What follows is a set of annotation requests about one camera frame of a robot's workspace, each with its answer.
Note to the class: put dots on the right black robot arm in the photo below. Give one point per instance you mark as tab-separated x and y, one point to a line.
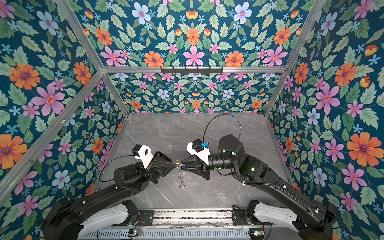
311	219

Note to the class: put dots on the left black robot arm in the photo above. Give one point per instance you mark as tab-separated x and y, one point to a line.
66	219

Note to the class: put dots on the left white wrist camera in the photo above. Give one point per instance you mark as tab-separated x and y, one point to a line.
143	153

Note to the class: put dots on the silver keyring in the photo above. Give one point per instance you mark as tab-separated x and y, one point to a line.
181	178

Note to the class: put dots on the aluminium front rail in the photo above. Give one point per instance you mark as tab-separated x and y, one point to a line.
192	220

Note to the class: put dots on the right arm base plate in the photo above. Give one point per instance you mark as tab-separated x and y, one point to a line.
239	218

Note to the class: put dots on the right small circuit board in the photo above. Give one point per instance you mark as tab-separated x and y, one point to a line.
256	234

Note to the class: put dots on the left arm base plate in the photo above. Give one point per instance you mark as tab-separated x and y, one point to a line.
144	218

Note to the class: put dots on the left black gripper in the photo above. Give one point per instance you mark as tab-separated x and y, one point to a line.
158	167

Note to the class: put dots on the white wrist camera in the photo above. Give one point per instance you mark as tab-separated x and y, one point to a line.
143	153
199	149

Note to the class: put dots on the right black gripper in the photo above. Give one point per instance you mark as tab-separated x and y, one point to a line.
202	168

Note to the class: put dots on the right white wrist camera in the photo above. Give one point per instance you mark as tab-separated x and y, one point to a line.
199	149

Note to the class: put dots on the black hook rail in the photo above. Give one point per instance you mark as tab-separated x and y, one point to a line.
191	70

